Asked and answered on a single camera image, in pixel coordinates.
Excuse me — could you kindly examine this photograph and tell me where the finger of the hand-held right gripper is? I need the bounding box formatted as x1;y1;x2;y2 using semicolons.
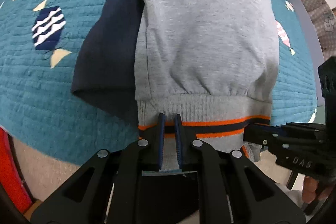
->
247;122;326;136
244;130;303;157

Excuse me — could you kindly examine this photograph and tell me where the red plastic object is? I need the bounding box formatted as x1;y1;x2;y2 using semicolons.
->
0;127;33;214

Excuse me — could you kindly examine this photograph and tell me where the teal quilted bedsheet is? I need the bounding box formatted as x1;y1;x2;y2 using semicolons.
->
0;0;319;165

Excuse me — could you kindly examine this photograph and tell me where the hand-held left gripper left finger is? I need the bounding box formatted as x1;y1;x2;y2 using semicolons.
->
30;113;166;224

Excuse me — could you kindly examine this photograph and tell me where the person's right hand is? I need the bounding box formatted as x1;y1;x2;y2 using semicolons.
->
301;176;319;205

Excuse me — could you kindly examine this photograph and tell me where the white bed side rail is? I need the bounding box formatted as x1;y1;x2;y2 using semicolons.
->
259;0;326;63

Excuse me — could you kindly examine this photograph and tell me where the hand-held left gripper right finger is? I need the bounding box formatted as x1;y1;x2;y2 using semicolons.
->
175;114;307;224

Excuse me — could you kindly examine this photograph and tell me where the pink checked printed blanket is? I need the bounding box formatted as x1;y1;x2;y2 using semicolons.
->
302;0;336;59

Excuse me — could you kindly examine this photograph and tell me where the grey and navy zip jacket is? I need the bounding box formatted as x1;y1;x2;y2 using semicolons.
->
71;0;280;173

